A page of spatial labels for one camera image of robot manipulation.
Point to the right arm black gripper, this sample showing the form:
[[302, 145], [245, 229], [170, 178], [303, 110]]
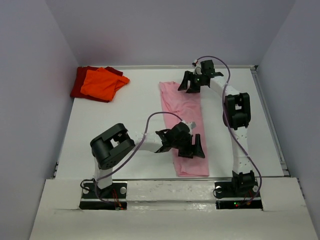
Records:
[[188, 75]]

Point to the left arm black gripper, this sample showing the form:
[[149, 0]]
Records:
[[196, 151]]

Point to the pink t shirt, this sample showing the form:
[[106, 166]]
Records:
[[188, 107]]

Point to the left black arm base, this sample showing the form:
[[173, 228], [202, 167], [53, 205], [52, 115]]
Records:
[[113, 197]]

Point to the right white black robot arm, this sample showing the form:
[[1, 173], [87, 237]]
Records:
[[246, 178]]

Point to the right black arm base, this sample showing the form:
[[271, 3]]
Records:
[[229, 199]]

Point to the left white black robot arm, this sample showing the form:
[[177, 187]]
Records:
[[113, 145]]

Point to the orange folded t shirt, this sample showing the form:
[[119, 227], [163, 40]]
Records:
[[102, 84]]

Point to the dark red folded t shirt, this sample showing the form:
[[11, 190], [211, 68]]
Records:
[[79, 81]]

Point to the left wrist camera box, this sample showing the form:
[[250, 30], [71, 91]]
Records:
[[191, 125]]

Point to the aluminium table edge rail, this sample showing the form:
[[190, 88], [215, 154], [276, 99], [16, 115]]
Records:
[[254, 73]]

